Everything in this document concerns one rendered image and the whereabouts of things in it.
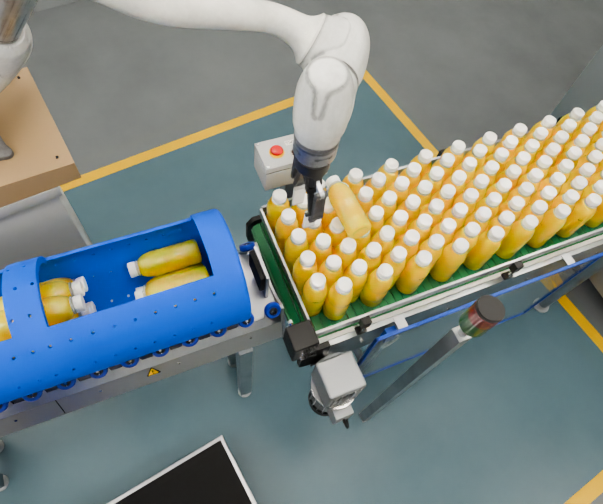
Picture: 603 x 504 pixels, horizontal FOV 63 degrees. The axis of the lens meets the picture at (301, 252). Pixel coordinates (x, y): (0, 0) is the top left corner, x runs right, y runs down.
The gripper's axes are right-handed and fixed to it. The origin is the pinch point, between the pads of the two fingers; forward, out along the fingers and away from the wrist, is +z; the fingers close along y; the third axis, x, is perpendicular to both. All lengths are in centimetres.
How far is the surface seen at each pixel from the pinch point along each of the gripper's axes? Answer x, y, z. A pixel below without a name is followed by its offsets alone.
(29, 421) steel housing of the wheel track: -77, 17, 34
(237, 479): -34, 44, 105
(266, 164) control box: -0.9, -22.7, 10.7
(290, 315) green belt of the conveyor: -6.5, 14.1, 31.3
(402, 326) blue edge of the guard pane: 20.9, 28.7, 28.5
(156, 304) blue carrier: -38.6, 12.3, 0.2
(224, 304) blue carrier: -25.0, 15.5, 4.2
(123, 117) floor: -34, -160, 121
